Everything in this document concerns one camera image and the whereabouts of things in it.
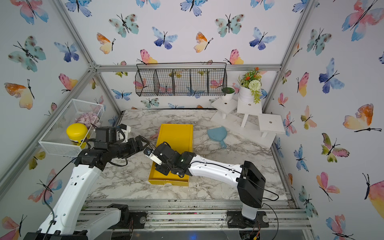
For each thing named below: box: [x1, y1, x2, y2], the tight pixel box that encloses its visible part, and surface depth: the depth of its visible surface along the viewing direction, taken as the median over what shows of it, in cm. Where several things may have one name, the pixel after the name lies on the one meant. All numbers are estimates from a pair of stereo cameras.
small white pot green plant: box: [221, 87, 235, 102], surface depth 106 cm
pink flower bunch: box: [75, 111, 101, 129], surface depth 71 cm
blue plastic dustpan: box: [207, 126, 228, 149], surface depth 112 cm
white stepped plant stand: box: [210, 98, 286, 150], surface depth 105 cm
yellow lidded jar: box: [66, 123, 90, 149], surface depth 65 cm
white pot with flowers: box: [238, 67, 263, 105], surface depth 87 cm
